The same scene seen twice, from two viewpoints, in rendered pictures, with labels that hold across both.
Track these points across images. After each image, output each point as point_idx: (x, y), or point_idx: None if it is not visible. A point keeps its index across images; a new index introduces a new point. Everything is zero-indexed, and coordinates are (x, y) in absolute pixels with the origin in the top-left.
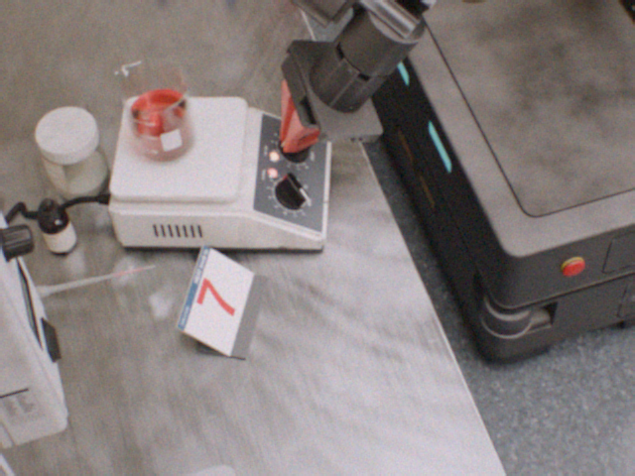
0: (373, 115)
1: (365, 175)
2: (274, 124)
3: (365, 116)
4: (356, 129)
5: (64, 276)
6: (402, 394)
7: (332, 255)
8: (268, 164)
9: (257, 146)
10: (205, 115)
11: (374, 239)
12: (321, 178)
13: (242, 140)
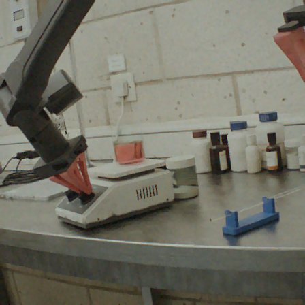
0: (38, 165)
1: (61, 233)
2: (101, 191)
3: (40, 163)
4: (39, 158)
5: None
6: (2, 218)
7: (54, 221)
8: None
9: (99, 184)
10: (124, 168)
11: (40, 227)
12: (71, 209)
13: (99, 171)
